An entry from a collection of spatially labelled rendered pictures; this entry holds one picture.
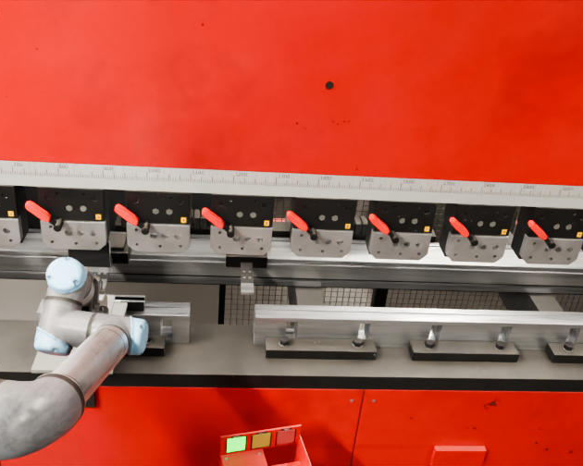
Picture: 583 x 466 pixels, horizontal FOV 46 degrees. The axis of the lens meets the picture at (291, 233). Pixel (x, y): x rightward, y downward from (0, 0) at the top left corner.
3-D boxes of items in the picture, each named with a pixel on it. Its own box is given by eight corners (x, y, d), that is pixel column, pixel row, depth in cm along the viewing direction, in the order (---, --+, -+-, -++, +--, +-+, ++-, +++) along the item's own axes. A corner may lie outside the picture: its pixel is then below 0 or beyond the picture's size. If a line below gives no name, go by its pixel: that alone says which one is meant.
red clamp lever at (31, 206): (26, 203, 157) (62, 228, 161) (31, 195, 160) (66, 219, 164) (21, 208, 157) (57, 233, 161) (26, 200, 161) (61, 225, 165)
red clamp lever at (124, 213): (117, 206, 159) (150, 231, 163) (118, 198, 162) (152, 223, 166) (111, 212, 159) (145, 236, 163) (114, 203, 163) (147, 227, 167)
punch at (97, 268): (70, 274, 176) (67, 241, 171) (71, 269, 178) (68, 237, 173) (110, 275, 177) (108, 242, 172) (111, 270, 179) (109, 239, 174)
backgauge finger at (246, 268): (225, 298, 189) (225, 282, 186) (226, 247, 211) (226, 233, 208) (268, 299, 190) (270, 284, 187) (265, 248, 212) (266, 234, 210)
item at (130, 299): (66, 309, 181) (65, 300, 179) (68, 302, 184) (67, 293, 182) (143, 311, 183) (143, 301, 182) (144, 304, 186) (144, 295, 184)
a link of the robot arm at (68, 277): (38, 290, 138) (49, 251, 141) (50, 303, 149) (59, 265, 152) (78, 297, 139) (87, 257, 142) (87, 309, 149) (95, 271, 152)
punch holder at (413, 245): (368, 259, 176) (378, 202, 168) (363, 241, 183) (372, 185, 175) (426, 261, 178) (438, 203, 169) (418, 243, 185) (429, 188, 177)
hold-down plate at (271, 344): (265, 358, 185) (266, 349, 184) (264, 345, 190) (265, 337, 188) (375, 360, 188) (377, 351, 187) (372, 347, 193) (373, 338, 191)
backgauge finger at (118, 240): (75, 293, 185) (73, 278, 182) (92, 242, 207) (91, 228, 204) (121, 295, 186) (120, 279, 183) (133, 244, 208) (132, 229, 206)
